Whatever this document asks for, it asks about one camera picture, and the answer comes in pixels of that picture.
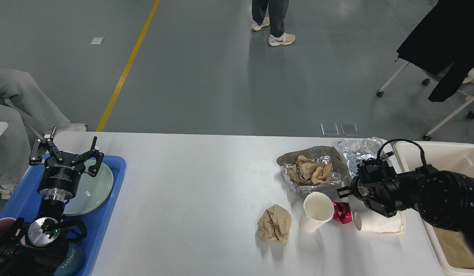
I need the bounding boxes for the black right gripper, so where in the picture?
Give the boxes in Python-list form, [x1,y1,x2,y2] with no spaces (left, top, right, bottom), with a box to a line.
[336,175,366,200]

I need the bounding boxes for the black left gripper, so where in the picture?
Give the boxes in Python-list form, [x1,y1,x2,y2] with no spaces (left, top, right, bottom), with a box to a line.
[30,127,104,199]

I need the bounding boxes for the mint green plate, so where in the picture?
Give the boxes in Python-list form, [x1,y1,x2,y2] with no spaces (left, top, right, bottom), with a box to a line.
[76,162,114,194]

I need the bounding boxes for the aluminium foil with paper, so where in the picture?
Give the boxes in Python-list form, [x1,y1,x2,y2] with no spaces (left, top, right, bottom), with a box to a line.
[276,146,351,196]

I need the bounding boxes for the pink ribbed mug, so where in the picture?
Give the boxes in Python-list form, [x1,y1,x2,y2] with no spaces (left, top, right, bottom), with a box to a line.
[0,218,16,238]

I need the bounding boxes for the dark teal mug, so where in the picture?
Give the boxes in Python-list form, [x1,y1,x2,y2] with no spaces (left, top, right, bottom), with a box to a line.
[53,243,85,276]

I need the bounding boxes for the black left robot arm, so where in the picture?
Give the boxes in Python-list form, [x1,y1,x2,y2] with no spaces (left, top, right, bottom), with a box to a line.
[0,133,104,276]

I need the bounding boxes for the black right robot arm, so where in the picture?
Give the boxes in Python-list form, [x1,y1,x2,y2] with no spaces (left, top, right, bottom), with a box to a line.
[337,144,474,255]

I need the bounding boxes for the red foil wrapper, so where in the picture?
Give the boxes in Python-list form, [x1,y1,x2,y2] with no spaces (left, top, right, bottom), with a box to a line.
[332,202,353,224]

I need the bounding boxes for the white paper cup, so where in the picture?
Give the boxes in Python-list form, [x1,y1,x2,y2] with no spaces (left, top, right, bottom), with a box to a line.
[299,192,335,233]

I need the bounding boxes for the white tissue roll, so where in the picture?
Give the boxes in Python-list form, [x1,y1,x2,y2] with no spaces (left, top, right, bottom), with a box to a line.
[353,211,405,235]

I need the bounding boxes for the crumpled aluminium foil sheet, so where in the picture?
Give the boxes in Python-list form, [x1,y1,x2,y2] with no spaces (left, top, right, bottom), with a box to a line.
[337,137,386,178]

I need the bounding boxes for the crumpled brown paper in foil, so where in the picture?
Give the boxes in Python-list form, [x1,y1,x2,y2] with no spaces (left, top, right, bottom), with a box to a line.
[286,155,333,186]

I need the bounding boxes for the seated person grey trousers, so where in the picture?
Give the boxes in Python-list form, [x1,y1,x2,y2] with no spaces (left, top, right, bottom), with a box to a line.
[0,69,87,200]

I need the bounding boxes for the blue plastic tray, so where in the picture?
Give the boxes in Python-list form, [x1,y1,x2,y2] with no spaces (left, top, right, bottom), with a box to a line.
[0,155,126,276]

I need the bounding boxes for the crumpled brown paper ball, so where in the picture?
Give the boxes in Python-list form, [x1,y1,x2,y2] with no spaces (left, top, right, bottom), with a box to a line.
[257,204,292,243]

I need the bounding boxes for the beige plastic bin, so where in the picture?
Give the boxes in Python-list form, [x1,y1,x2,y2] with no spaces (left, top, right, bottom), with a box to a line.
[393,141,474,276]

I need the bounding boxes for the black jacket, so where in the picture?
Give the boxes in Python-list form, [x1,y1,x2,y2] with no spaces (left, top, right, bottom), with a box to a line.
[397,0,474,102]

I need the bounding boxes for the standing person in jeans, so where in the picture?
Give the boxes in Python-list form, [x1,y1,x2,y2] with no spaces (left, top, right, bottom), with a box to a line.
[251,0,296,47]

